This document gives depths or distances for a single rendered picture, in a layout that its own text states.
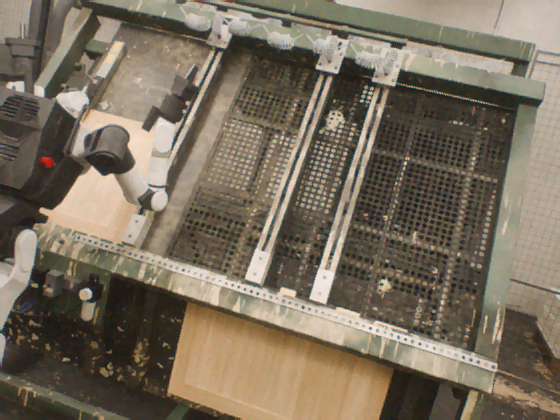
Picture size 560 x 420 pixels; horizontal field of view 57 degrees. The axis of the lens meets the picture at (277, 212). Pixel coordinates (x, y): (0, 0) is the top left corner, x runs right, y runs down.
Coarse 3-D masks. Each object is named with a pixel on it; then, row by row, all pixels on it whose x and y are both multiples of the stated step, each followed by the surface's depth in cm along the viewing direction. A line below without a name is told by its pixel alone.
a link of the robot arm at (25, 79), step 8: (16, 72) 194; (24, 72) 195; (32, 72) 197; (16, 80) 196; (24, 80) 195; (32, 80) 194; (24, 88) 196; (32, 88) 194; (40, 88) 201; (40, 96) 200
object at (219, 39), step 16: (224, 16) 243; (224, 32) 239; (224, 48) 239; (208, 64) 237; (208, 80) 233; (208, 96) 236; (192, 112) 226; (176, 128) 223; (192, 128) 228; (176, 144) 220; (176, 160) 221; (144, 208) 212; (128, 224) 206; (144, 224) 207; (128, 240) 203
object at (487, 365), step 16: (80, 240) 206; (96, 240) 206; (128, 256) 202; (144, 256) 202; (192, 272) 198; (240, 288) 194; (288, 304) 191; (304, 304) 191; (336, 320) 188; (352, 320) 187; (384, 336) 184; (400, 336) 184; (432, 352) 182
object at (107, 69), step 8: (112, 48) 248; (120, 48) 248; (120, 56) 249; (104, 64) 244; (112, 64) 244; (104, 72) 242; (112, 72) 246; (104, 80) 241; (104, 88) 243; (96, 96) 238; (88, 112) 236
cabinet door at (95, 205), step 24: (96, 120) 234; (120, 120) 233; (144, 144) 228; (144, 168) 223; (72, 192) 220; (96, 192) 219; (120, 192) 219; (72, 216) 215; (96, 216) 215; (120, 216) 214; (120, 240) 209
